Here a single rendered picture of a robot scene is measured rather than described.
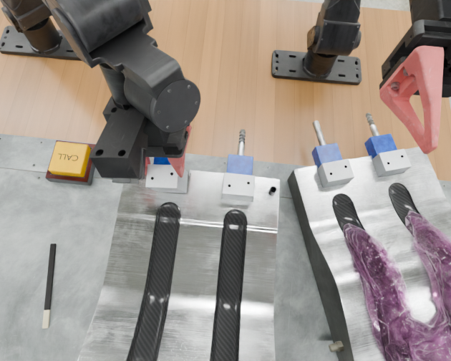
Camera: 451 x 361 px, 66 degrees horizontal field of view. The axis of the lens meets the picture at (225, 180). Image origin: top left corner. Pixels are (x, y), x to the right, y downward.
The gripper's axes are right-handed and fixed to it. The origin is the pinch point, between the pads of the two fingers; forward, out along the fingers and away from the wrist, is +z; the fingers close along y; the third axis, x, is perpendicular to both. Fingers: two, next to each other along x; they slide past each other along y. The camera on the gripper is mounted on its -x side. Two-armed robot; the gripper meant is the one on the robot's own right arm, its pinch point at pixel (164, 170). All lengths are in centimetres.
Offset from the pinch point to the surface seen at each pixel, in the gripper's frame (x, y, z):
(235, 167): 4.6, 10.2, 4.1
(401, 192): 8.5, 39.5, 14.2
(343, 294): -11.8, 27.5, 13.7
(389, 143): 16.0, 37.4, 9.2
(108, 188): 4.2, -14.8, 10.5
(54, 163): 4.8, -23.4, 4.7
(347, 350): -18.0, 28.6, 20.0
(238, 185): 0.7, 11.0, 4.1
